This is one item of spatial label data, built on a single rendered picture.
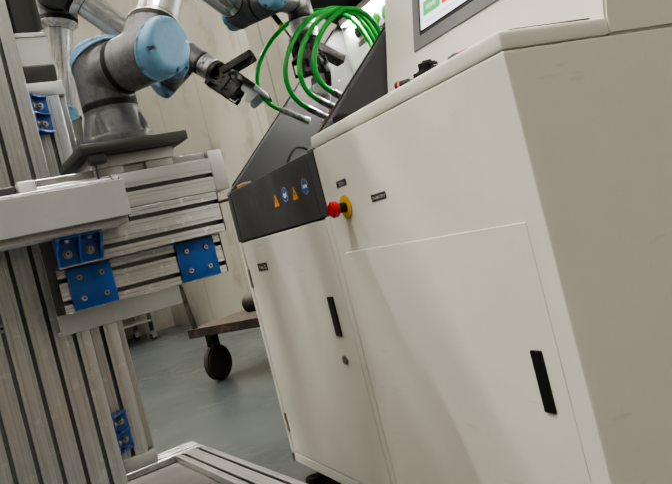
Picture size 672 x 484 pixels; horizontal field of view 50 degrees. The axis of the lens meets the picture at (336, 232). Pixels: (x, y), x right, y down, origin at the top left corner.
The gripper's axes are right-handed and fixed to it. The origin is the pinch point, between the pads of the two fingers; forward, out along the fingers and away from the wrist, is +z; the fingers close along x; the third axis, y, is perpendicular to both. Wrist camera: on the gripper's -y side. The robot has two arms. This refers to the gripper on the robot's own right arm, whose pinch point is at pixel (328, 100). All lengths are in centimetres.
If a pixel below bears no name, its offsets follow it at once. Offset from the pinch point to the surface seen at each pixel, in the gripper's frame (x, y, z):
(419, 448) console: 51, 26, 86
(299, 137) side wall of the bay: -30.9, -2.2, 4.5
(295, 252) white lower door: 10.0, 26.0, 40.2
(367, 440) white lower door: 25, 26, 89
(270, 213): -0.9, 26.0, 28.2
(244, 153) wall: -464, -142, -54
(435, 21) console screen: 58, 0, -2
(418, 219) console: 72, 26, 39
